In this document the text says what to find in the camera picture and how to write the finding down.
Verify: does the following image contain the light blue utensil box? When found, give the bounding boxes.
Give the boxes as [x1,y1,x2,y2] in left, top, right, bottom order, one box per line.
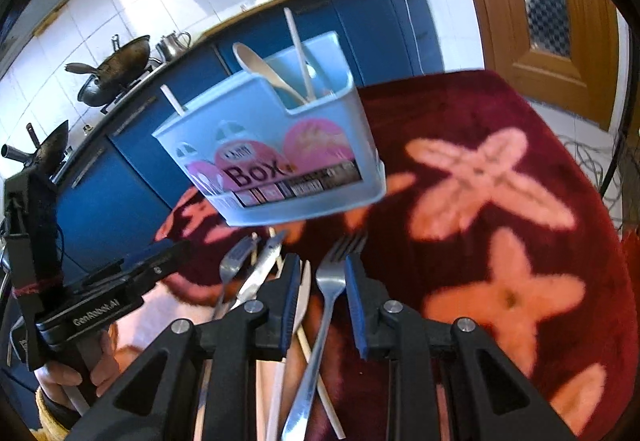
[151,32,387,228]

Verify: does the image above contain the wooden door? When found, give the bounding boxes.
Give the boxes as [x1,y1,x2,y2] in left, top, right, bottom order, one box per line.
[445,0,622,132]

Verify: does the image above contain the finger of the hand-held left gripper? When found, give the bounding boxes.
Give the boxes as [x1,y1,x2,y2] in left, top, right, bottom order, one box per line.
[82,240,192,294]

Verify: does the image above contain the long white chopstick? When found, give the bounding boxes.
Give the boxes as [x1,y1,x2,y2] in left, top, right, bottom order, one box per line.
[283,7,317,101]

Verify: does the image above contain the black wok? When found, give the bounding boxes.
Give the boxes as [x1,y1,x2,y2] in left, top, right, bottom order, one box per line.
[65,35,152,107]
[0,120,72,174]

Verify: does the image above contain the blue kitchen cabinets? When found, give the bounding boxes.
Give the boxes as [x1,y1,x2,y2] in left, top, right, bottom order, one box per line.
[54,0,446,274]

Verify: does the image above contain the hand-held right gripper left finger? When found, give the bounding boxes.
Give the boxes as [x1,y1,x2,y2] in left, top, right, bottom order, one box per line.
[65,254,302,441]

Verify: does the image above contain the short white chopstick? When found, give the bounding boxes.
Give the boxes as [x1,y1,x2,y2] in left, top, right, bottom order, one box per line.
[160,84,186,116]

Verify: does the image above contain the white power cable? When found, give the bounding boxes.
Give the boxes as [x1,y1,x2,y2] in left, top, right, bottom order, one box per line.
[384,0,427,74]

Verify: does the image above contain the tangled floor cables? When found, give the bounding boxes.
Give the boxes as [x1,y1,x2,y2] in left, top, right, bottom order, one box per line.
[557,128,640,234]

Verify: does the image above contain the red floral blanket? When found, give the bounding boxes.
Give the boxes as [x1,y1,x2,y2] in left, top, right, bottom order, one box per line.
[145,68,638,441]

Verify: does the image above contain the metal table knife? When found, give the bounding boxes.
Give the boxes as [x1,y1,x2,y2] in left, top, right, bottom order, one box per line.
[227,230,289,317]

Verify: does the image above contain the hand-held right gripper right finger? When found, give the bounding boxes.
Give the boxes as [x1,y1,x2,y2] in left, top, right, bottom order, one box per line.
[344,252,577,441]

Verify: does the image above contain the person's left hand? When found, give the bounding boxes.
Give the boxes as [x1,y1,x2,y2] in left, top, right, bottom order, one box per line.
[36,362,90,423]

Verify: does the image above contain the white plastic utensil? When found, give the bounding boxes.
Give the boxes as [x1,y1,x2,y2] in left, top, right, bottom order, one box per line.
[264,261,313,441]

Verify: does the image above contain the metal fork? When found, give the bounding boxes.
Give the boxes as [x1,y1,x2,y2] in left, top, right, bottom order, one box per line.
[281,231,368,441]
[212,237,257,322]

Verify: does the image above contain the gas stove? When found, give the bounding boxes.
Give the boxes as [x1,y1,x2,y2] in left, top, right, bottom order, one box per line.
[100,57,167,116]

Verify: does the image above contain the metal kettle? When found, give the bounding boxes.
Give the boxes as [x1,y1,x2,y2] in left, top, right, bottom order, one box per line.
[156,31,193,63]

